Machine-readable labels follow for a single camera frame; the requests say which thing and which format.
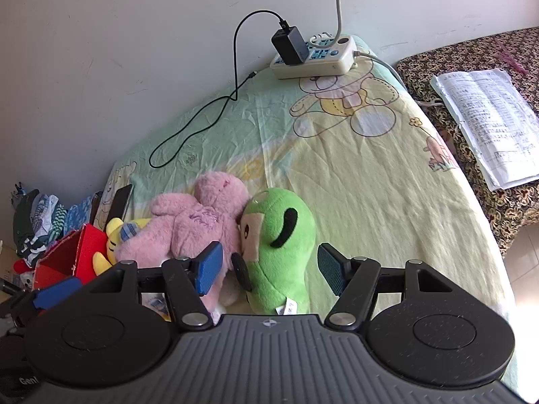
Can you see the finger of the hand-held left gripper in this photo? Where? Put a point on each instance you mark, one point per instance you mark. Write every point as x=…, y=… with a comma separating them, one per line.
x=54, y=292

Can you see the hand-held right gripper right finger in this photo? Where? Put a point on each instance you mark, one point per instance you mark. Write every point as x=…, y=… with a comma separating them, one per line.
x=332, y=273

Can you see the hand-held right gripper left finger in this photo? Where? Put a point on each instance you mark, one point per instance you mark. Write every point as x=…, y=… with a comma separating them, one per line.
x=208, y=269

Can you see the red cardboard box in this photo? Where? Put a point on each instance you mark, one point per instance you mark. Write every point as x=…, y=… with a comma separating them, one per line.
x=54, y=267

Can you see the pink plush bear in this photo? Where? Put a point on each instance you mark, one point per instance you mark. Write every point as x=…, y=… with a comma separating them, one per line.
x=198, y=219

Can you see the green plush toy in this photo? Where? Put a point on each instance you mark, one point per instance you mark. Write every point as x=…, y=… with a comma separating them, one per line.
x=278, y=269

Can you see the yellow tiger plush toy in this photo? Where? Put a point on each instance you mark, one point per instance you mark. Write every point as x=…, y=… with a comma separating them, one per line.
x=113, y=235

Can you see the small plush with red hat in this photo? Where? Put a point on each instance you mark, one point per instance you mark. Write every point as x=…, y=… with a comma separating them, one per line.
x=22, y=266

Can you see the pile of clothes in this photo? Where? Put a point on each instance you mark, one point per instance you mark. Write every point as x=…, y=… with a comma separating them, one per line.
x=42, y=219

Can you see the black phone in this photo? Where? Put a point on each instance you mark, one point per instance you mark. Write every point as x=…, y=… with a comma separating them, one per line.
x=120, y=204

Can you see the white power strip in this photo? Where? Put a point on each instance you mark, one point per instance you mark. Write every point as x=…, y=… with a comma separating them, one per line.
x=332, y=61

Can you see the stack of printed papers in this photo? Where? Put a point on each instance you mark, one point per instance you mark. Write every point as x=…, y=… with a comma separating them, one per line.
x=488, y=126

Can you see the black charger adapter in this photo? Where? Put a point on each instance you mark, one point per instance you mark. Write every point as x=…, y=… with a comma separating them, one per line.
x=288, y=44

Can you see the brown floral cloth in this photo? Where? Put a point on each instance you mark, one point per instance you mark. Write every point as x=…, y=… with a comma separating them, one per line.
x=463, y=54

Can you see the pink hair clip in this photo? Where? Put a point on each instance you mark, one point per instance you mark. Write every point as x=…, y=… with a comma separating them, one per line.
x=511, y=57

